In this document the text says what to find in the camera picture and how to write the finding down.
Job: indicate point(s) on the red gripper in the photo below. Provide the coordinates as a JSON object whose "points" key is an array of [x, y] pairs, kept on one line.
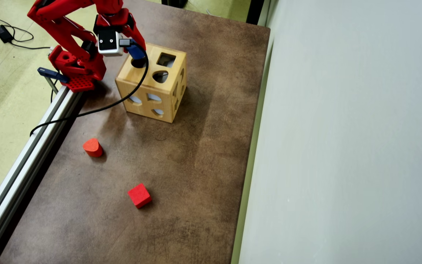
{"points": [[136, 37]]}

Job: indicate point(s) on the blue cylinder block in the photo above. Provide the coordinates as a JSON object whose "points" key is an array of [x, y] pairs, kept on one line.
{"points": [[136, 53]]}

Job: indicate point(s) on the red robot arm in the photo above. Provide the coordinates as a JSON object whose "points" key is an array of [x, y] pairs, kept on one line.
{"points": [[60, 29]]}

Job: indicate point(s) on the wooden shape sorter box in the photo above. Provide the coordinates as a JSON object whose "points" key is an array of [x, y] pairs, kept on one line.
{"points": [[137, 77]]}

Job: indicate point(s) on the black foot on floor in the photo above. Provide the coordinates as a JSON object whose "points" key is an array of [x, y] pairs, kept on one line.
{"points": [[174, 3]]}

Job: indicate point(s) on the blue clamp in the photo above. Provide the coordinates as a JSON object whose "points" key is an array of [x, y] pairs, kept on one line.
{"points": [[51, 74]]}

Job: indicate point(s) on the red teardrop block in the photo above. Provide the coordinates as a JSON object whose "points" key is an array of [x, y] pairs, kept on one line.
{"points": [[93, 148]]}

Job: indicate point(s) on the black power adapter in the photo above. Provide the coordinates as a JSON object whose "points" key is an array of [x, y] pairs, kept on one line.
{"points": [[3, 33]]}

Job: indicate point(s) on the red cube block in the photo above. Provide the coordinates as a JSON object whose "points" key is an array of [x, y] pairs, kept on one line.
{"points": [[139, 196]]}

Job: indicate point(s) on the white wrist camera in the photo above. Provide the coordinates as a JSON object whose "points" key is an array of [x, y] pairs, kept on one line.
{"points": [[109, 43]]}

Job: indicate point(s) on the dark vertical post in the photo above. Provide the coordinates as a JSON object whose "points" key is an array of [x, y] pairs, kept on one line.
{"points": [[255, 11]]}

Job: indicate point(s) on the aluminium profile rail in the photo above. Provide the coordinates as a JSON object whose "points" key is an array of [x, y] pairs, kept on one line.
{"points": [[20, 172]]}

